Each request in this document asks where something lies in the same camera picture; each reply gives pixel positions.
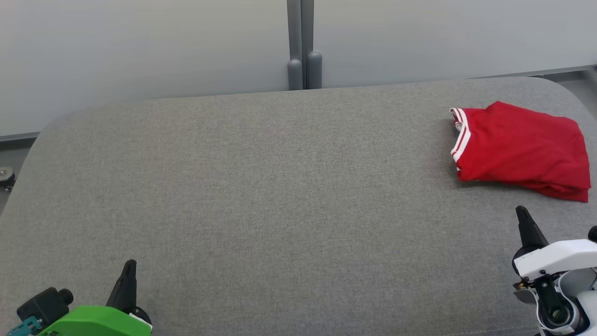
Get white partition panel grey frame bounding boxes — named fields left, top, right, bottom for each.
left=301, top=0, right=597, bottom=89
left=0, top=0, right=304, bottom=150

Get grey partition foot with caster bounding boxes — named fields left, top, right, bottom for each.
left=0, top=166, right=17, bottom=192

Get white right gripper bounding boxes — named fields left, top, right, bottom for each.
left=512, top=206, right=597, bottom=280

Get grey fabric sofa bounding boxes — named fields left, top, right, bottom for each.
left=0, top=77, right=597, bottom=336

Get red white-sleeved Bulls jersey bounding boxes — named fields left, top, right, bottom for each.
left=449, top=101, right=592, bottom=196

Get teal left cable connector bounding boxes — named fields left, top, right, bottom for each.
left=7, top=317, right=42, bottom=336

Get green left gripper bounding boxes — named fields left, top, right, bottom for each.
left=37, top=260, right=153, bottom=336

